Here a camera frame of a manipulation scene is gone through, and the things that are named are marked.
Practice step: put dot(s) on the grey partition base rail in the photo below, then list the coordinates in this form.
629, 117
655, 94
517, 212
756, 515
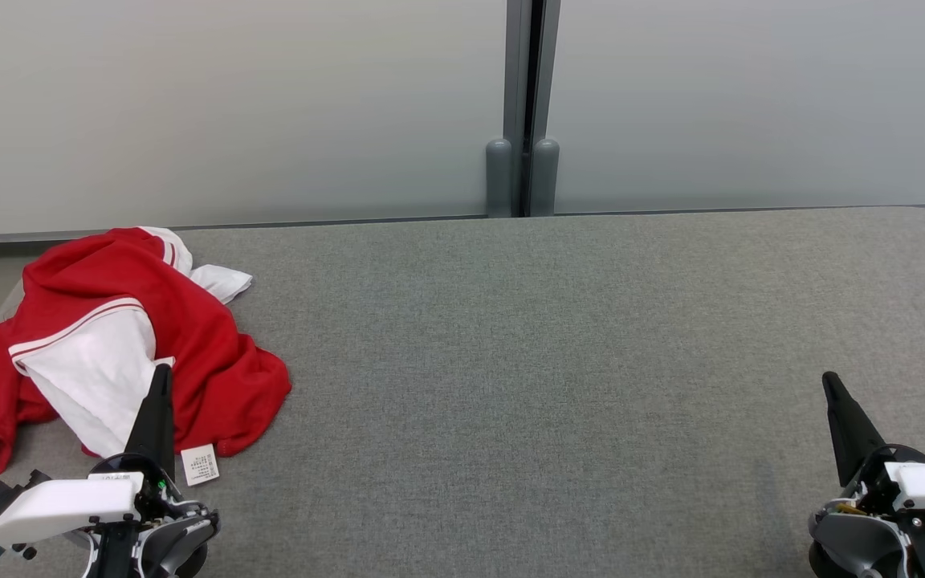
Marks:
310, 224
751, 210

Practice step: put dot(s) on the red and white garment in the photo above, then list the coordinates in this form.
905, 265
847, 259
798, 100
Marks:
205, 353

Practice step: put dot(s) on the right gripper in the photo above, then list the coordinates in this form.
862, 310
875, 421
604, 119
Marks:
920, 498

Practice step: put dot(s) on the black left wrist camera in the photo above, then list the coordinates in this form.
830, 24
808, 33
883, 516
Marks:
5, 494

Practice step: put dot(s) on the grey partition frame post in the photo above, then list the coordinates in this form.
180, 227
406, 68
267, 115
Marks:
544, 177
503, 177

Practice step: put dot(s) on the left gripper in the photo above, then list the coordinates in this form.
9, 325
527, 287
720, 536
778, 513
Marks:
69, 506

